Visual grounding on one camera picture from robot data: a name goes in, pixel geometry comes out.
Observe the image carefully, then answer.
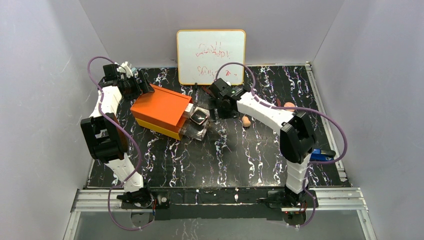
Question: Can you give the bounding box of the white eyeshadow palette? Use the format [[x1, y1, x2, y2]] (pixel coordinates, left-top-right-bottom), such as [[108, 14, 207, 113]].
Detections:
[[182, 103, 195, 119]]

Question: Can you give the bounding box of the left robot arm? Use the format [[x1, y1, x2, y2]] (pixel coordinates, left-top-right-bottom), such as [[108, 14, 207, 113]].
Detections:
[[80, 61, 154, 205]]

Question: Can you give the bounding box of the orange drawer organizer box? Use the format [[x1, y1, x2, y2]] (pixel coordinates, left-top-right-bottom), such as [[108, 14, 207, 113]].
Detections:
[[130, 85, 192, 140]]

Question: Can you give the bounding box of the black square compact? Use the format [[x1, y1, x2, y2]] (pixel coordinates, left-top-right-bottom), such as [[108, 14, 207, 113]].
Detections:
[[190, 108, 210, 126]]

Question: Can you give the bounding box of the beige gourd makeup sponge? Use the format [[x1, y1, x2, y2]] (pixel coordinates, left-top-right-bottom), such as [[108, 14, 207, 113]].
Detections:
[[241, 115, 252, 128]]

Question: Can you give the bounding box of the small round pink puff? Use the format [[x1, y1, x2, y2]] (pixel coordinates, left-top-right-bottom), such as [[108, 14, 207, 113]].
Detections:
[[283, 102, 296, 112]]

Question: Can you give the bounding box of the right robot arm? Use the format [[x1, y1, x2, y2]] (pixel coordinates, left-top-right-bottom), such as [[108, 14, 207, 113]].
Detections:
[[208, 78, 317, 205]]

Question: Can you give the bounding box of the yellow-framed whiteboard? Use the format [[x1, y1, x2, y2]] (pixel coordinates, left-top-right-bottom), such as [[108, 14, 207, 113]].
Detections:
[[176, 29, 246, 86]]

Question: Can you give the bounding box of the clear plastic drawer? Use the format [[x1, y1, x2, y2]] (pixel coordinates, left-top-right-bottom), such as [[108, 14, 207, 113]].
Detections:
[[179, 104, 211, 141]]

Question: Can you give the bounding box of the blue stapler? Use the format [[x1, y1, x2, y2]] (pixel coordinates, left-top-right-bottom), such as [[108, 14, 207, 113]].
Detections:
[[310, 148, 336, 162]]

